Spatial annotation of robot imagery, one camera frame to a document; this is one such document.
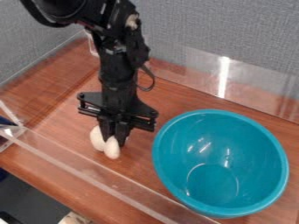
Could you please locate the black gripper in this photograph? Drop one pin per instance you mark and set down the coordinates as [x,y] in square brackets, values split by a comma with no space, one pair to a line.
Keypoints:
[119,110]

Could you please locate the white toy mushroom brown cap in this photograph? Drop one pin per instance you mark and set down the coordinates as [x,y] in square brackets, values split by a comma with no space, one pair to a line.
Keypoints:
[107,146]

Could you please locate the blue plastic bowl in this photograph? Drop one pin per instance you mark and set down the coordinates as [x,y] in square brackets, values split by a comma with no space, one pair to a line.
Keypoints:
[221,163]

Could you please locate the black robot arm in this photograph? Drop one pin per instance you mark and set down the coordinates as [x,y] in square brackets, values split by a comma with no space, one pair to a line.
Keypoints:
[112,22]

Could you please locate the clear acrylic left barrier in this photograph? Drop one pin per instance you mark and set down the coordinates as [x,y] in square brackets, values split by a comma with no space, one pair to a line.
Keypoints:
[32,47]

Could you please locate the clear acrylic barrier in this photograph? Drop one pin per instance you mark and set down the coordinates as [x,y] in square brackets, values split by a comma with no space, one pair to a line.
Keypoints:
[88,187]
[32,47]
[251,86]

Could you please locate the clear acrylic front barrier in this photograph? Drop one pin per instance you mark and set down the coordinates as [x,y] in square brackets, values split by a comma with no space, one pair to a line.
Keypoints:
[88,187]

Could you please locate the clear acrylic back barrier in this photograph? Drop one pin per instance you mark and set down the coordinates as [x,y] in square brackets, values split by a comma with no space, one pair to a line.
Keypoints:
[251,86]

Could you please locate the clear acrylic left bracket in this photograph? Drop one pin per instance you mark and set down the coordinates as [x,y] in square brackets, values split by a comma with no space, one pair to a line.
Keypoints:
[10,125]

